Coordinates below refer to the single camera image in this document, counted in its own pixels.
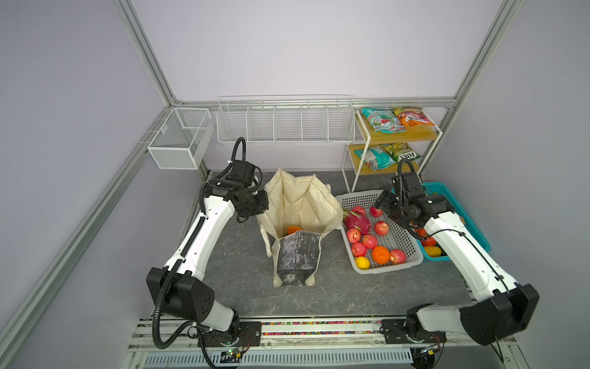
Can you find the cream canvas grocery bag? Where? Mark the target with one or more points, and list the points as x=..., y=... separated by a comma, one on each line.
x=302, y=211

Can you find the green snack bag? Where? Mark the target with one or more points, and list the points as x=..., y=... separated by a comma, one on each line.
x=401, y=151

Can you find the red apple in basket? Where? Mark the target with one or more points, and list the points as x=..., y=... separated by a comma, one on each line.
x=353, y=235

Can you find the white wire wall basket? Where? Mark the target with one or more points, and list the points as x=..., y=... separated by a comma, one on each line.
x=286, y=119

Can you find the two-tier wooden shelf rack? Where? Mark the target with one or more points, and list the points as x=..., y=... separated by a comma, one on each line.
x=388, y=136

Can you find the yellow lemon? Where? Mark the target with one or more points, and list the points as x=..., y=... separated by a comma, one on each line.
x=362, y=263

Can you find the teal snack bag top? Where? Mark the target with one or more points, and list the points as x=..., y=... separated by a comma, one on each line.
x=383, y=120

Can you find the white mesh box basket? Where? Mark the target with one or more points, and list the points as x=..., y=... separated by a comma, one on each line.
x=182, y=139

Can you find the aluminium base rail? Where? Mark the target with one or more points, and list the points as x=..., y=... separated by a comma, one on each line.
x=324, y=342

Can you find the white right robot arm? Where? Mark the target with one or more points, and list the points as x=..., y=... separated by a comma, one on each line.
x=502, y=306

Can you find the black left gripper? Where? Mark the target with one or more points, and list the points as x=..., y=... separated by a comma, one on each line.
x=263, y=207

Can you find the teal snack bag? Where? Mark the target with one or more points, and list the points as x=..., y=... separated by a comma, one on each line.
x=383, y=120
x=376, y=158

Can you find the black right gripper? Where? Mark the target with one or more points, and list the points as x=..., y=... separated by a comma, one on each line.
x=383, y=202

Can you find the orange fruit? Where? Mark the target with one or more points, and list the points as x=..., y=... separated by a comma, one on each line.
x=380, y=255
x=293, y=229

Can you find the teal snack bag lower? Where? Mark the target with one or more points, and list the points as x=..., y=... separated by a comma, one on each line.
x=376, y=158

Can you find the pink dragon fruit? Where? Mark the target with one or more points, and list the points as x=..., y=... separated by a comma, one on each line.
x=356, y=218

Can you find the orange snack bag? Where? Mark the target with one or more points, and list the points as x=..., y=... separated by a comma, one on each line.
x=410, y=117

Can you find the red apple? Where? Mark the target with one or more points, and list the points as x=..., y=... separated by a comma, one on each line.
x=353, y=235
x=376, y=212

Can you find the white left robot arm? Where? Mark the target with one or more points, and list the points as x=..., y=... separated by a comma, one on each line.
x=182, y=299

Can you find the white plastic fruit basket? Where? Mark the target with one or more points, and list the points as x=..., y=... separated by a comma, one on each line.
x=397, y=238

